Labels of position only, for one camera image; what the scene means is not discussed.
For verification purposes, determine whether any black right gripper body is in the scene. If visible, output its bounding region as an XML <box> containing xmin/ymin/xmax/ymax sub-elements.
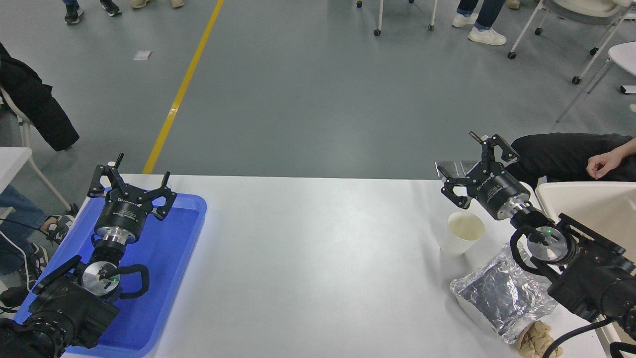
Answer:
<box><xmin>466</xmin><ymin>163</ymin><xmax>523</xmax><ymax>221</ymax></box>

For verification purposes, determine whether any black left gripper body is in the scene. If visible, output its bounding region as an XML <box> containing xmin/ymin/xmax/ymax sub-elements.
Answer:
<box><xmin>97</xmin><ymin>187</ymin><xmax>155</xmax><ymax>234</ymax></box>

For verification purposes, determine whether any white paper cup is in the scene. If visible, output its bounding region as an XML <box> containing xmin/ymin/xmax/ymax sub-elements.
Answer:
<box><xmin>439</xmin><ymin>211</ymin><xmax>485</xmax><ymax>257</ymax></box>

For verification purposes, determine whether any person's hand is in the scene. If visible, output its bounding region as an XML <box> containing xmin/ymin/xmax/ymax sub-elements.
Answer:
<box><xmin>586</xmin><ymin>148</ymin><xmax>627</xmax><ymax>179</ymax></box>

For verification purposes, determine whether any blue plastic tray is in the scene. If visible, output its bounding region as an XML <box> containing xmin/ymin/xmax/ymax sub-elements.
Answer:
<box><xmin>14</xmin><ymin>188</ymin><xmax>208</xmax><ymax>358</ymax></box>

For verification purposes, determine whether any seated person in black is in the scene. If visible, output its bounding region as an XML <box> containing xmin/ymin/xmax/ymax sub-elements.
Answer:
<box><xmin>509</xmin><ymin>133</ymin><xmax>636</xmax><ymax>189</ymax></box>

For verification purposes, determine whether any white chair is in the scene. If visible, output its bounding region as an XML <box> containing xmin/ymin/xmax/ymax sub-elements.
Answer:
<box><xmin>0</xmin><ymin>87</ymin><xmax>75</xmax><ymax>212</ymax></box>

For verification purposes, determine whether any large pale bin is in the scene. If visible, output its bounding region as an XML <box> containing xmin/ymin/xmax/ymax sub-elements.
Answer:
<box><xmin>535</xmin><ymin>181</ymin><xmax>636</xmax><ymax>358</ymax></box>

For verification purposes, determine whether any silver foil tray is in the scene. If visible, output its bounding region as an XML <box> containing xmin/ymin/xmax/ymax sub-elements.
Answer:
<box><xmin>450</xmin><ymin>242</ymin><xmax>559</xmax><ymax>345</ymax></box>

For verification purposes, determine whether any small white table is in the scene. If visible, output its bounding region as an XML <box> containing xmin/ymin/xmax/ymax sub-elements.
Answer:
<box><xmin>0</xmin><ymin>147</ymin><xmax>33</xmax><ymax>194</ymax></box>

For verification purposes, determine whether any person in jeans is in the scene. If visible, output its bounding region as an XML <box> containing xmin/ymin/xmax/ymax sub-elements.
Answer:
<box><xmin>0</xmin><ymin>185</ymin><xmax>75</xmax><ymax>311</ymax></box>

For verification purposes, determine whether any black jacket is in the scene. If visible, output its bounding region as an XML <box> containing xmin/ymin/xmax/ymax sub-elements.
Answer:
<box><xmin>0</xmin><ymin>42</ymin><xmax>80</xmax><ymax>152</ymax></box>

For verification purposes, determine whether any person with white shoes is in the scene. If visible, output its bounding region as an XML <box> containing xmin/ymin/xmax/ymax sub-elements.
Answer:
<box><xmin>452</xmin><ymin>0</ymin><xmax>507</xmax><ymax>46</ymax></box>

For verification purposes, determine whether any crumpled tan paper ball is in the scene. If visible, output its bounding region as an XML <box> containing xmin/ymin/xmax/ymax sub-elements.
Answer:
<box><xmin>516</xmin><ymin>321</ymin><xmax>563</xmax><ymax>358</ymax></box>

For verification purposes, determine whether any person with black shoes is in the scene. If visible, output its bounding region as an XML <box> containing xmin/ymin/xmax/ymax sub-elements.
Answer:
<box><xmin>63</xmin><ymin>0</ymin><xmax>122</xmax><ymax>24</ymax></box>

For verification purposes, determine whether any round white table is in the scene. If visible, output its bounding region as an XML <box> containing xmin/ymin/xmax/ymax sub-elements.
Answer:
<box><xmin>556</xmin><ymin>42</ymin><xmax>636</xmax><ymax>122</ymax></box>

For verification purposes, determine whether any grey chair with casters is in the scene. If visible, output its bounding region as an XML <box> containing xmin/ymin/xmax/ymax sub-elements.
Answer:
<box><xmin>508</xmin><ymin>0</ymin><xmax>636</xmax><ymax>85</ymax></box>

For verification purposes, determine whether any person with tan shoes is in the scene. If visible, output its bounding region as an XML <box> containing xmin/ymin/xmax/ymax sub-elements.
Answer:
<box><xmin>130</xmin><ymin>0</ymin><xmax>185</xmax><ymax>9</ymax></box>

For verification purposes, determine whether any white stand with casters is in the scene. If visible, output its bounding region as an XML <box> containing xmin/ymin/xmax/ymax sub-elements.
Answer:
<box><xmin>355</xmin><ymin>0</ymin><xmax>438</xmax><ymax>36</ymax></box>

